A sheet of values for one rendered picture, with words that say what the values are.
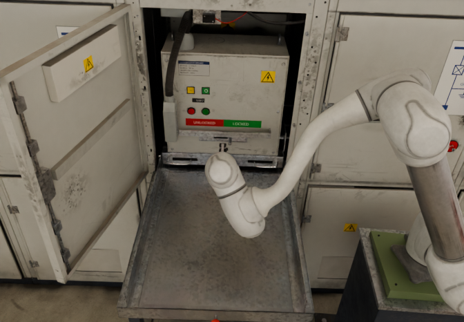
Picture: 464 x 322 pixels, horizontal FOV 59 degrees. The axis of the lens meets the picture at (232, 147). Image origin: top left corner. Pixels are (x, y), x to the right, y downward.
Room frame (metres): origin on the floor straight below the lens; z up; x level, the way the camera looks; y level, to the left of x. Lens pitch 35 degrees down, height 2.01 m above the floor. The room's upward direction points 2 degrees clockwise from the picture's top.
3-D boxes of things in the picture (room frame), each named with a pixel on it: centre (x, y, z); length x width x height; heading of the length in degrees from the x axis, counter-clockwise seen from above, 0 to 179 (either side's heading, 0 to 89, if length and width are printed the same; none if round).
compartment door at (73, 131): (1.14, 0.48, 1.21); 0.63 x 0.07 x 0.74; 165
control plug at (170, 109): (1.40, 0.25, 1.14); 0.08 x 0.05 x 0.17; 1
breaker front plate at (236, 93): (1.47, 0.04, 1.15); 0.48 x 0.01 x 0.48; 91
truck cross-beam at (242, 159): (1.49, 0.04, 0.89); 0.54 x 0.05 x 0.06; 91
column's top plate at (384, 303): (1.03, -0.73, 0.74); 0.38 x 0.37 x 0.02; 88
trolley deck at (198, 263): (1.09, 0.03, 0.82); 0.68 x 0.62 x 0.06; 1
